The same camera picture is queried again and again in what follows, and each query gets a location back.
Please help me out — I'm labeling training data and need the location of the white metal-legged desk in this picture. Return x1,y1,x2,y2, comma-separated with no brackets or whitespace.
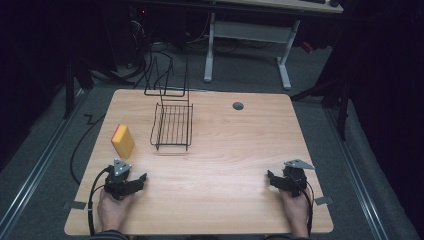
203,0,345,91

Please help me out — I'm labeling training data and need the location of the bundle of dark cables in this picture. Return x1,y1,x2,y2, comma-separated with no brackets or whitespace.
114,13,174,89

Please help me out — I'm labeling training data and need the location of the person's right hand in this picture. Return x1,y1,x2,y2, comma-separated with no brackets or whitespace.
279,189,312,238

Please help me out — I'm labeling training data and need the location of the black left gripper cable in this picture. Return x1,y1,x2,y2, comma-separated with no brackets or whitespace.
87,166,112,236

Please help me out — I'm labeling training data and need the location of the black wire rack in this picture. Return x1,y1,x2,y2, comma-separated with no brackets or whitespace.
143,55,195,152

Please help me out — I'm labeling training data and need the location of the grey tape piece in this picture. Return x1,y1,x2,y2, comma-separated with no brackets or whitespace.
62,200,88,211
314,195,334,206

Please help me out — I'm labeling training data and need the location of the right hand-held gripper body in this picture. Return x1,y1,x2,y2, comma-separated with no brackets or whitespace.
281,159,316,198

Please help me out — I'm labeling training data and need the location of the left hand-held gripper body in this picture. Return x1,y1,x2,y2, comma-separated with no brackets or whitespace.
103,158,135,201

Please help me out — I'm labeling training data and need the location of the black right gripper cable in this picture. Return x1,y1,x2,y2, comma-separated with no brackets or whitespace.
293,173,315,238

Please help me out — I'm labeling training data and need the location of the yellow sponge with red side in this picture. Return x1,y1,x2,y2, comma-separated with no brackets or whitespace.
110,124,136,160

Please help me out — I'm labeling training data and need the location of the black floor cable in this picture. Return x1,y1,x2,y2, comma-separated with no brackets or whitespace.
69,113,107,186

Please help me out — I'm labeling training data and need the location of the black metal stand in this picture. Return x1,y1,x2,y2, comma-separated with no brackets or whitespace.
62,59,95,120
289,78,352,142

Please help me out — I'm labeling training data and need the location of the metal floor rail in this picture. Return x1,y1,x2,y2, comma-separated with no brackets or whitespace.
324,108,390,240
0,89,88,234

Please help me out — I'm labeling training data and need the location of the person's left hand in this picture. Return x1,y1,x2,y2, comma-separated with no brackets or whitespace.
97,190,135,233

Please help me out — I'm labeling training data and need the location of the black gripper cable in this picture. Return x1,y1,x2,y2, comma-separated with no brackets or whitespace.
87,166,112,236
293,173,315,238

